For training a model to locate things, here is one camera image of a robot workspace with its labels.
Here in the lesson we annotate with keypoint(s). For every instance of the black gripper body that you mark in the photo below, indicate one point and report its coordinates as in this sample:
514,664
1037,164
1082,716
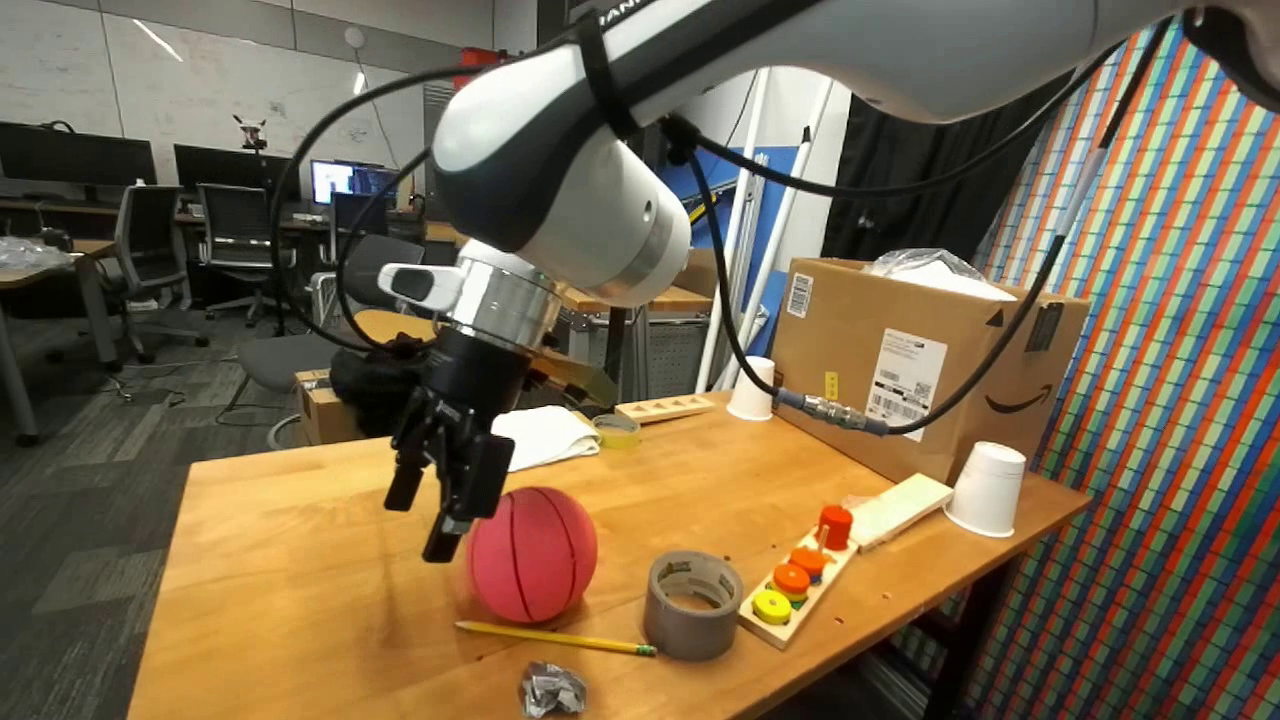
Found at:
469,380

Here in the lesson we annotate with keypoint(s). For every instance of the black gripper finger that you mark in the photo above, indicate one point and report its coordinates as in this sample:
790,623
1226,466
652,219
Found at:
472,480
419,454

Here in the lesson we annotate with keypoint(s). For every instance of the pink rubber basketball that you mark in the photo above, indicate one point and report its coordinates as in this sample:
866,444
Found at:
535,553

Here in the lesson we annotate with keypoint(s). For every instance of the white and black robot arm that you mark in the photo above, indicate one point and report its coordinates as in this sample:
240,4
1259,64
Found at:
587,202

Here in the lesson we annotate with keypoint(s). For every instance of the crumpled foil ball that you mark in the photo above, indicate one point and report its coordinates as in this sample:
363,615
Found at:
549,689

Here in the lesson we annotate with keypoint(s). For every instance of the white paper pad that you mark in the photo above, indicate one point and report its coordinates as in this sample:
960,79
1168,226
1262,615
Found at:
552,432

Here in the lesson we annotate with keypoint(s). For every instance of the round wooden stool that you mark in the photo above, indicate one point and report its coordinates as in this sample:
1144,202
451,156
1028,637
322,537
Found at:
384,327

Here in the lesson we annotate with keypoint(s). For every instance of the small closed cardboard box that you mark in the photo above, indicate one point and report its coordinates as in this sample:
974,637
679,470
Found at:
322,405

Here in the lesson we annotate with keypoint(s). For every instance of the yellow pencil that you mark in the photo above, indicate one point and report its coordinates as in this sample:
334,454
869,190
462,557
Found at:
552,637

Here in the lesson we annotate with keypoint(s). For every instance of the beige power strip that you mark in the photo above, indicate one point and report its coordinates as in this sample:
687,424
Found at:
667,410

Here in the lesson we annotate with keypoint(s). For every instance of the desk with grey panel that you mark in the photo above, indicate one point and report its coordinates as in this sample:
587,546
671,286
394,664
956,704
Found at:
673,350

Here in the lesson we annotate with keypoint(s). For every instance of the lit blue monitor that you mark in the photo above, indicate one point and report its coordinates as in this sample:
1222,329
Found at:
331,181

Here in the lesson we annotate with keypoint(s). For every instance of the grey office chair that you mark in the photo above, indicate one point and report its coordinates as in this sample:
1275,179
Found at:
144,243
240,226

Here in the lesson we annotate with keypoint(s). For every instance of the white paper cup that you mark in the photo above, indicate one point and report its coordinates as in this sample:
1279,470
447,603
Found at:
986,491
752,389

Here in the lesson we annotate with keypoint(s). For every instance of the red button device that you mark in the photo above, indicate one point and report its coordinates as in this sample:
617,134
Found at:
480,56

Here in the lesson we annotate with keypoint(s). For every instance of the blue board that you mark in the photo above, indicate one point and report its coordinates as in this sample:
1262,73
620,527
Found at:
778,243

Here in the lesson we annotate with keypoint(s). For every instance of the wooden number peg board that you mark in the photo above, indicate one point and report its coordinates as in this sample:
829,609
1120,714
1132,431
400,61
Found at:
821,587

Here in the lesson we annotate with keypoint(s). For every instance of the large brown cardboard box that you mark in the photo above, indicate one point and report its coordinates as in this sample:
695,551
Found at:
853,332

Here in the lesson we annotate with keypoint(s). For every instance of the wooden office desk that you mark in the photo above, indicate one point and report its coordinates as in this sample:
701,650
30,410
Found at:
83,259

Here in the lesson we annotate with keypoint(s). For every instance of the wide black monitor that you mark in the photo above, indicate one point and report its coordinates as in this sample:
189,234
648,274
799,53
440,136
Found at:
66,163

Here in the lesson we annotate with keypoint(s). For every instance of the black curtain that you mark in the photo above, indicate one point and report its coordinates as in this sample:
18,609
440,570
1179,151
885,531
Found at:
907,221

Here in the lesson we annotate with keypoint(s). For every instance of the clear plastic bag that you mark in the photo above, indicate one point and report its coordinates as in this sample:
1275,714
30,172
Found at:
934,268

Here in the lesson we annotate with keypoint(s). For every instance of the colourful patterned partition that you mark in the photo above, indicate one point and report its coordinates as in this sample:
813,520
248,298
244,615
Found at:
1172,403

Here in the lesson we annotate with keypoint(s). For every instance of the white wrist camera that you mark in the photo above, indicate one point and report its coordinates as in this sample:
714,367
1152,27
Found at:
421,286

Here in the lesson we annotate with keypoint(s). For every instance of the grey duct tape roll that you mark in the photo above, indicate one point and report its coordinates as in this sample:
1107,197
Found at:
695,634

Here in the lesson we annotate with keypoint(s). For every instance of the small camera on stand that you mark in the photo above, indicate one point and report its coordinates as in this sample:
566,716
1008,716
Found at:
248,134

